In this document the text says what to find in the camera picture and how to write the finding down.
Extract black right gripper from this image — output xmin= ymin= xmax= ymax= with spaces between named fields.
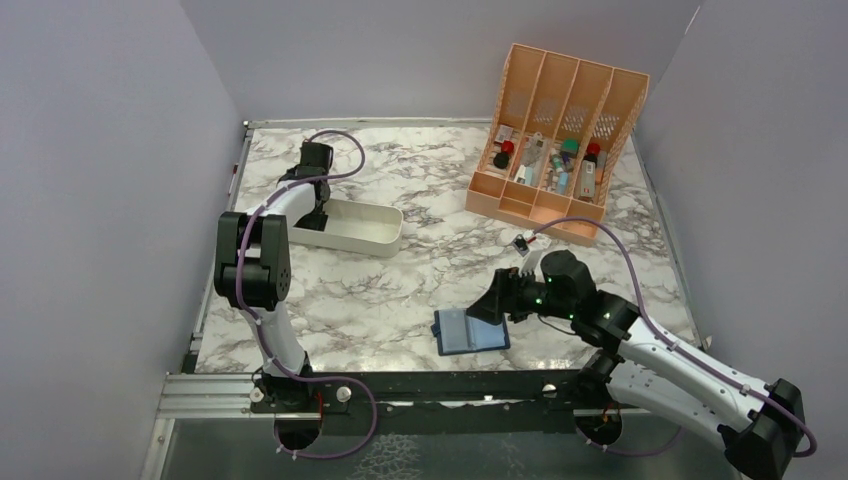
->
xmin=466 ymin=263 xmax=576 ymax=325

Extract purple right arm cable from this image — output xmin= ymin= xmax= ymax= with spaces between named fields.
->
xmin=533 ymin=217 xmax=818 ymax=460

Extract black metal base rail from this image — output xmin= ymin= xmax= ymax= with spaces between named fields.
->
xmin=158 ymin=367 xmax=747 ymax=435

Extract red capped dark bottle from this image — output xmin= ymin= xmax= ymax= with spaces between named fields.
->
xmin=575 ymin=142 xmax=601 ymax=202

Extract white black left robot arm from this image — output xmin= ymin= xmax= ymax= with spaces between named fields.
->
xmin=213 ymin=141 xmax=334 ymax=411

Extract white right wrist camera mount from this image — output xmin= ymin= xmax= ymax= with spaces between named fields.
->
xmin=512 ymin=233 xmax=551 ymax=275

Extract peach plastic file organizer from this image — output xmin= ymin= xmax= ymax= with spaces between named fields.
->
xmin=465 ymin=44 xmax=650 ymax=246

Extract black bottle red cap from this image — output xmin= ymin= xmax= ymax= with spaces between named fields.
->
xmin=492 ymin=140 xmax=515 ymax=170

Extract white plastic tray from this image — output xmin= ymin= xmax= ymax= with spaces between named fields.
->
xmin=289 ymin=199 xmax=404 ymax=258

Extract grey packaged item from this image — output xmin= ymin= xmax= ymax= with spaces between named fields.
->
xmin=512 ymin=132 xmax=548 ymax=187

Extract blue leather card holder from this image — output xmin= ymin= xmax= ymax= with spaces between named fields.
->
xmin=431 ymin=308 xmax=511 ymax=356

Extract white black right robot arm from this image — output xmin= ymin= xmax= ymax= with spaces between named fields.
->
xmin=469 ymin=250 xmax=803 ymax=479

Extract green capped bottle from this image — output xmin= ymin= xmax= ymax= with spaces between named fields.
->
xmin=545 ymin=138 xmax=579 ymax=195

